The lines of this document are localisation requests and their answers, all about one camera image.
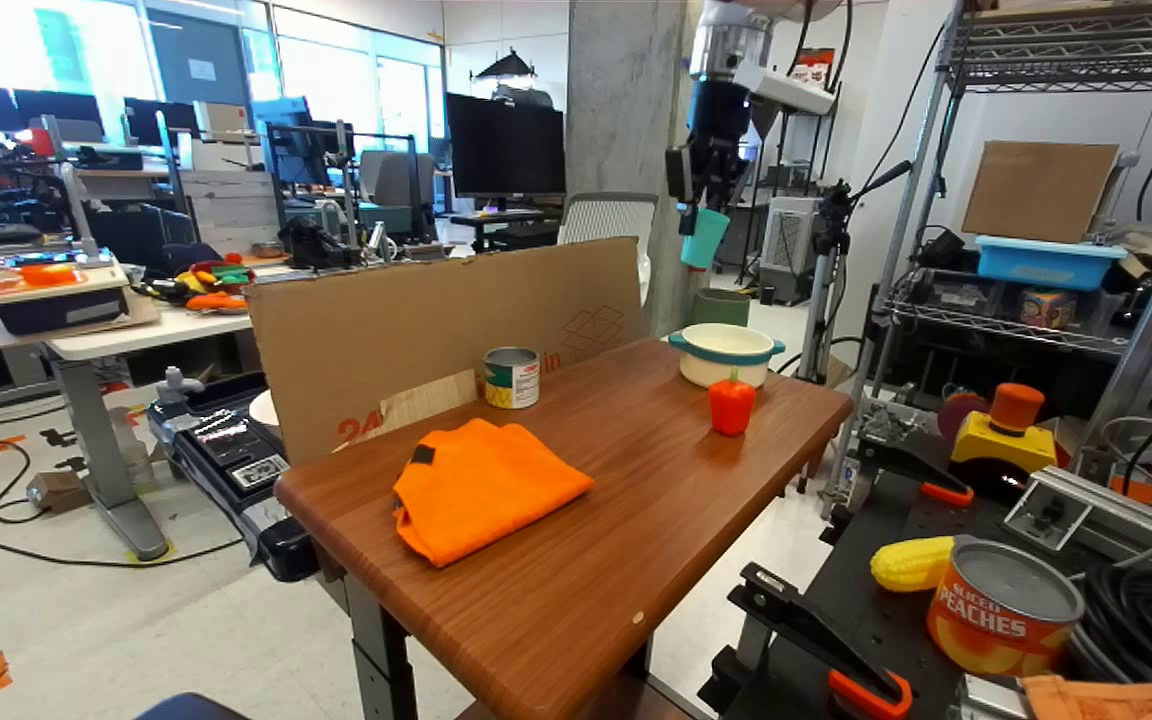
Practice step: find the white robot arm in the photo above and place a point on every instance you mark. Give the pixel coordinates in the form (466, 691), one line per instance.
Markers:
(748, 53)

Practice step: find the white dish with teal rim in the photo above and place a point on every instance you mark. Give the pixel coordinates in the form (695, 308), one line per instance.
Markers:
(727, 358)

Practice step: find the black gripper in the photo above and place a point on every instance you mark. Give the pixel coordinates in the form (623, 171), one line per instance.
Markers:
(704, 158)

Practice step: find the black camera stand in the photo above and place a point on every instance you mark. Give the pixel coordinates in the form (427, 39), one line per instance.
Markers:
(836, 253)

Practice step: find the cardboard sheet on shelf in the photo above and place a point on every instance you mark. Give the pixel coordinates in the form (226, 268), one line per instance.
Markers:
(1040, 189)

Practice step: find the dark box with orange item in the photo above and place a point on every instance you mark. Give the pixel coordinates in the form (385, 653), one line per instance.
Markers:
(59, 296)

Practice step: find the red-orange toy pepper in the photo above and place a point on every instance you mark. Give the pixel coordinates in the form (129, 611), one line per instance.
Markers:
(735, 406)

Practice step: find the tin can with orange label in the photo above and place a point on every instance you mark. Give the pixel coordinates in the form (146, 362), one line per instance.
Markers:
(1003, 611)

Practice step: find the black equipment case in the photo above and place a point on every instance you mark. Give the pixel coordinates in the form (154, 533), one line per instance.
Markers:
(238, 465)

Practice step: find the gray metal box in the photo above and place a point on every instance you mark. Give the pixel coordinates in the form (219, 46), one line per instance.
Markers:
(791, 242)

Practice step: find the brown wooden table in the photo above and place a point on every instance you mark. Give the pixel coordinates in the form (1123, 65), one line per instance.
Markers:
(600, 533)

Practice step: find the yellow emergency stop box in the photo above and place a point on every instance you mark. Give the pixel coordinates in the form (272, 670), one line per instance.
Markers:
(1003, 429)

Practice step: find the yellow toy corn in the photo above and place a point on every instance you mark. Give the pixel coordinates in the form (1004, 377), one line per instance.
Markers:
(911, 562)

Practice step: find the silver aluminium bracket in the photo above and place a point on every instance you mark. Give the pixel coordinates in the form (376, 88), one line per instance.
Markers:
(1108, 515)

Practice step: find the folded orange cloth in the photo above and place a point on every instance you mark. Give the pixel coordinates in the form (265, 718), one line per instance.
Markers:
(481, 485)

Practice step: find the white background desk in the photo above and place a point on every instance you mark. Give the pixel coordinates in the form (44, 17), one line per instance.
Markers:
(98, 400)

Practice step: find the black perforated base board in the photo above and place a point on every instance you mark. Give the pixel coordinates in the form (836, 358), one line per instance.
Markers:
(896, 626)

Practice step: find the tin can with white-green label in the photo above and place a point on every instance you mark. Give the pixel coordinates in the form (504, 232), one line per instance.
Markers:
(511, 377)

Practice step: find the orange fluffy towel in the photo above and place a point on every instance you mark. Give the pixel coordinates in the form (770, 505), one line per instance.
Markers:
(1123, 697)

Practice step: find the black computer monitor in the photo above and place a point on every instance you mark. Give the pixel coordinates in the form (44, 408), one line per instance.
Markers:
(504, 147)

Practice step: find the blue plastic tray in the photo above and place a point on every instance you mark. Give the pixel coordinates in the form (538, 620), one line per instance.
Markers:
(1045, 261)

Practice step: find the brown cardboard panel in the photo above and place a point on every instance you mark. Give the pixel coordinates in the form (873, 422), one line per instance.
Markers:
(428, 342)

